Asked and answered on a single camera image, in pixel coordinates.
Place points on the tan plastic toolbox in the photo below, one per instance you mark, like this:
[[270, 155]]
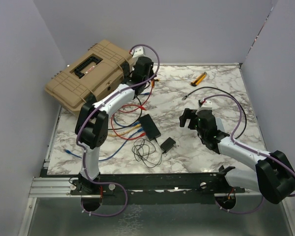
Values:
[[92, 77]]

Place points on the black blue network switch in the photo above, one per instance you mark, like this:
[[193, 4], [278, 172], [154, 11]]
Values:
[[149, 127]]

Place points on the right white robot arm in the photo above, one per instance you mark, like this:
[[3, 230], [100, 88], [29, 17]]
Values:
[[270, 173]]

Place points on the white grey flat device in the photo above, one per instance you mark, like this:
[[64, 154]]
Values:
[[219, 124]]

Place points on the yellow utility knife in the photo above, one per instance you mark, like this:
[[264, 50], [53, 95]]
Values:
[[198, 80]]

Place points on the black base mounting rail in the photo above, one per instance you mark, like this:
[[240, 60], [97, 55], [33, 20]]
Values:
[[153, 189]]

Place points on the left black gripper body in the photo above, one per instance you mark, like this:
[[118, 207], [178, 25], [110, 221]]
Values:
[[151, 74]]

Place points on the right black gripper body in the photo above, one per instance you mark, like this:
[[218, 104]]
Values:
[[191, 114]]

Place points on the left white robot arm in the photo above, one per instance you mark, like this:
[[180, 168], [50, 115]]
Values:
[[93, 120]]

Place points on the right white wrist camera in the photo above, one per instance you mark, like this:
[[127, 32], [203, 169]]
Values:
[[205, 105]]

